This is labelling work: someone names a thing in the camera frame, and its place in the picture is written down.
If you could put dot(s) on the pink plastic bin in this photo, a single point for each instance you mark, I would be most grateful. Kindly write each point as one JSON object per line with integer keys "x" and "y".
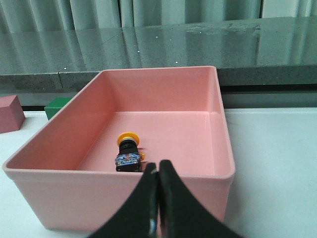
{"x": 67, "y": 172}

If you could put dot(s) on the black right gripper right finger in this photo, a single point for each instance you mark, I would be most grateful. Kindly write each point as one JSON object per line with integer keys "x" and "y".
{"x": 181, "y": 214}

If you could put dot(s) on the grey stone ledge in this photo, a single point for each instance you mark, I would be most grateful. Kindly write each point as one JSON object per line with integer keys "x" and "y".
{"x": 250, "y": 55}

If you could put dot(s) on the yellow push button switch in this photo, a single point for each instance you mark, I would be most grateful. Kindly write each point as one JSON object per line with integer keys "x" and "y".
{"x": 129, "y": 158}

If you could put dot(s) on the grey curtain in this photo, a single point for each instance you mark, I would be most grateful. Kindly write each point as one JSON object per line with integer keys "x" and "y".
{"x": 53, "y": 15}

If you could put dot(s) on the green cube block right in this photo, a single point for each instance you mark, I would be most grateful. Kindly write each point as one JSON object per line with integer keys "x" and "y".
{"x": 55, "y": 105}

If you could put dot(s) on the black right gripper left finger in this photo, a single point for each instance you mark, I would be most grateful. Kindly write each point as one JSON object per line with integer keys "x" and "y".
{"x": 138, "y": 216}

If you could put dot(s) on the pink cube block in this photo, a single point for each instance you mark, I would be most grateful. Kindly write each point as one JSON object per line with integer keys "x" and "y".
{"x": 11, "y": 114}

